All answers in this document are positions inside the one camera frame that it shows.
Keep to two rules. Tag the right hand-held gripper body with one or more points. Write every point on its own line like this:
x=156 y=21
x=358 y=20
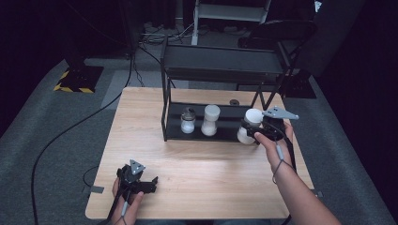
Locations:
x=275 y=126

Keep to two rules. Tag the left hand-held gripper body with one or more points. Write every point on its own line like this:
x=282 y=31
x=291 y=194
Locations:
x=131 y=181

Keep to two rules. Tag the white-lidded jar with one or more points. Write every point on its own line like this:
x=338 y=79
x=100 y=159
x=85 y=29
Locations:
x=210 y=123
x=252 y=116

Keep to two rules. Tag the black metal shelf rack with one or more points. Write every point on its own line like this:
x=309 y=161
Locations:
x=219 y=59

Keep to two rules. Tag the person's left hand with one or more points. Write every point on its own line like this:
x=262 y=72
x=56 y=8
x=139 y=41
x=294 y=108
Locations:
x=133 y=207

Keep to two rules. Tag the person's right hand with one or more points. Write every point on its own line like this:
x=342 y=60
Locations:
x=281 y=153

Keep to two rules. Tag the gray floor tape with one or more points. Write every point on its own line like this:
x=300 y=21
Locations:
x=317 y=193
x=97 y=189

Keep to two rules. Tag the small dark round cap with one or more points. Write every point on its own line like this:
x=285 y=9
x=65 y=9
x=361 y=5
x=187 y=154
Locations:
x=234 y=102

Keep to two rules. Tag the black stand base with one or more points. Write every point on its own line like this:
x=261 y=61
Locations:
x=300 y=87

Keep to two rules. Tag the glass shaker with metal lid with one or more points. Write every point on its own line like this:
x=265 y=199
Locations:
x=187 y=125

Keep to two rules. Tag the black stand with striped base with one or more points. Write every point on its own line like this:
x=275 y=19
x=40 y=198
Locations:
x=81 y=78

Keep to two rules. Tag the white paper tag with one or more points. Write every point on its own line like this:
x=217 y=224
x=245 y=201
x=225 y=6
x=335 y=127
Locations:
x=317 y=5

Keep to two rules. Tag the white metal frame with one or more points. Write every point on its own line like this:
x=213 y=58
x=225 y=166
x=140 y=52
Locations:
x=231 y=12

